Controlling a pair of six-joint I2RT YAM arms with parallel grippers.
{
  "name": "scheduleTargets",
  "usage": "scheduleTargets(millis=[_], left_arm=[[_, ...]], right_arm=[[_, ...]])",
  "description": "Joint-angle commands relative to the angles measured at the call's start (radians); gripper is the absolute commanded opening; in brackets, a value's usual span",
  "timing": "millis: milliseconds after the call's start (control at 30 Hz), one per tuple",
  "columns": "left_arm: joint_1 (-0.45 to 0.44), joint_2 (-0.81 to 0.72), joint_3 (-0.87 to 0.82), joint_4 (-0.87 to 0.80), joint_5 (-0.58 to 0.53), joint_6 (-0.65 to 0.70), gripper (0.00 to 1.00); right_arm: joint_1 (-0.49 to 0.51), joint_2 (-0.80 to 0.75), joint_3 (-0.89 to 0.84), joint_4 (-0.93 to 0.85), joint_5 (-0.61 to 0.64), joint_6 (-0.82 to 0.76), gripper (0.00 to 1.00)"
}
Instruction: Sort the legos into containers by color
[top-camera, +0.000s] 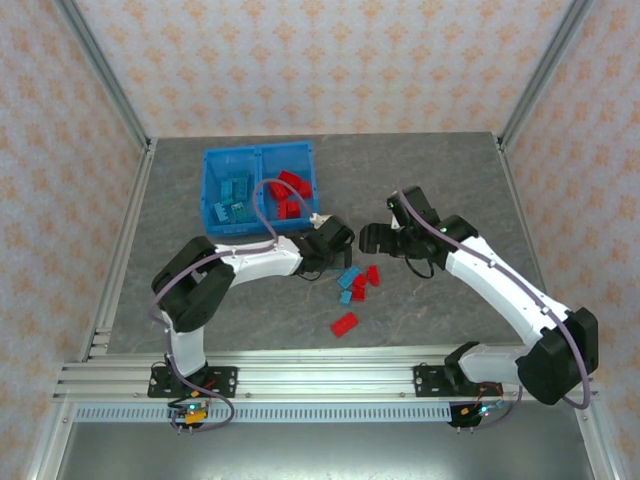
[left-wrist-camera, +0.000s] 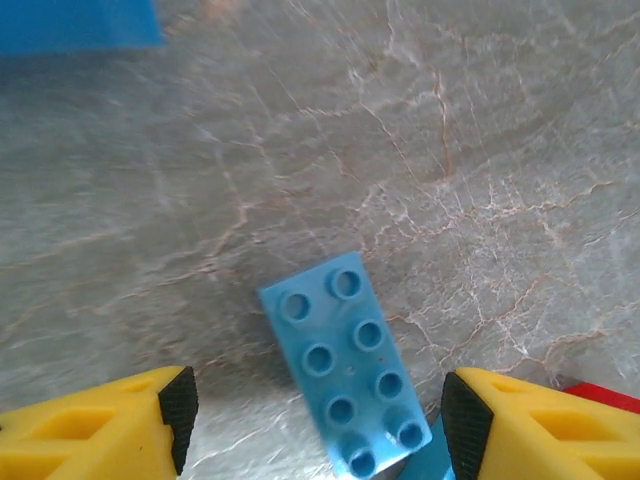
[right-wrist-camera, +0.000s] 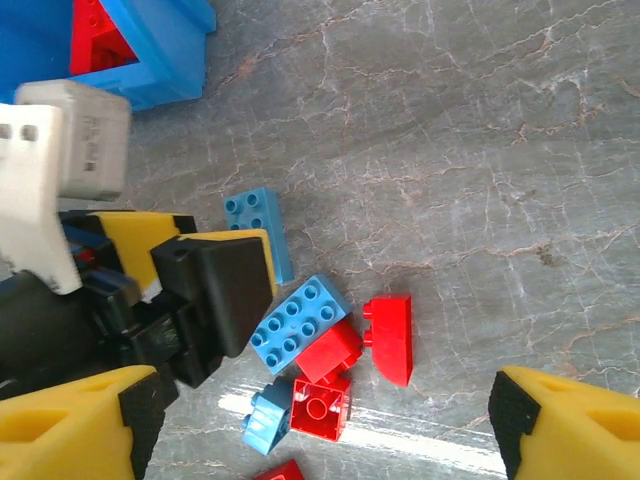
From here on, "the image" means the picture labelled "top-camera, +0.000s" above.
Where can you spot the red lego brick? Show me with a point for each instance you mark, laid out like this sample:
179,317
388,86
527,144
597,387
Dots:
291,178
373,275
345,324
296,208
278,190
305,189
359,288
285,210

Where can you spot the small blue lego brick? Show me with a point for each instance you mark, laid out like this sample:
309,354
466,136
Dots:
345,298

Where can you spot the teal lego brick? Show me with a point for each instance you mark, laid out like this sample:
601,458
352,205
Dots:
240,212

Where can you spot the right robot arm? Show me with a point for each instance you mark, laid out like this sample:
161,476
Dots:
545,375

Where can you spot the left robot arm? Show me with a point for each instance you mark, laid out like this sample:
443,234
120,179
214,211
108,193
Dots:
265,265

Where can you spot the blue two-compartment bin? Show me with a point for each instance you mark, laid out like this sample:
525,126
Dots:
285,155

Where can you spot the brushed metal panel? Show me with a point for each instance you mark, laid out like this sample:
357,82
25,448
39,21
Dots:
325,455

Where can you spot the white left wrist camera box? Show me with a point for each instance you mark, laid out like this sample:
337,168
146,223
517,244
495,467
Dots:
320,220

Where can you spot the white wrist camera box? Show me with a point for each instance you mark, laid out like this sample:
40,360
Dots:
320,220
395,224

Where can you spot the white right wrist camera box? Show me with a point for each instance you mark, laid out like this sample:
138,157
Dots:
395,224

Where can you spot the aluminium table side rail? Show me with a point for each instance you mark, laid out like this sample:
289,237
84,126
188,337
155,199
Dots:
510,175
143,175

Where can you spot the aluminium mounting rail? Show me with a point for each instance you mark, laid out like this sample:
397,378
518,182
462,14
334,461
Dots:
325,375

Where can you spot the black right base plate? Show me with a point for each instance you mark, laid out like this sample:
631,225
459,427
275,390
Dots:
425,380

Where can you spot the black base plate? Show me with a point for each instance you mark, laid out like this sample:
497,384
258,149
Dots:
222,375
425,380

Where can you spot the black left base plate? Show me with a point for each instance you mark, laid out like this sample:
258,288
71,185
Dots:
222,375

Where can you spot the aluminium frame post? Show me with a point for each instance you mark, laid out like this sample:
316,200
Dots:
541,75
106,75

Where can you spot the aluminium frame leg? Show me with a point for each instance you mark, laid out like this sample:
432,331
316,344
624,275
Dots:
46,460
606,460

